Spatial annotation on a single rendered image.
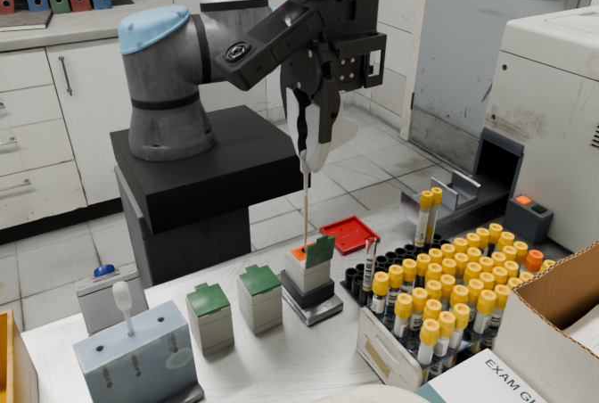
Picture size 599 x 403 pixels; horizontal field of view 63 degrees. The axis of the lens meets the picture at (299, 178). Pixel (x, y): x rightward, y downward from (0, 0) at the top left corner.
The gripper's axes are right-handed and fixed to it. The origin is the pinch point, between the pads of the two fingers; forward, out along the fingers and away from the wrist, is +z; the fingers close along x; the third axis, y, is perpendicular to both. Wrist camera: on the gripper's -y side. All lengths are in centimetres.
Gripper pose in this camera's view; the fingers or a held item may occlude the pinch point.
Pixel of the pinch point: (306, 160)
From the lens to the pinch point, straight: 54.3
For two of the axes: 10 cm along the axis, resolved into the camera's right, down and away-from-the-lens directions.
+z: 0.0, 8.6, 5.2
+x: -5.2, -4.4, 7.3
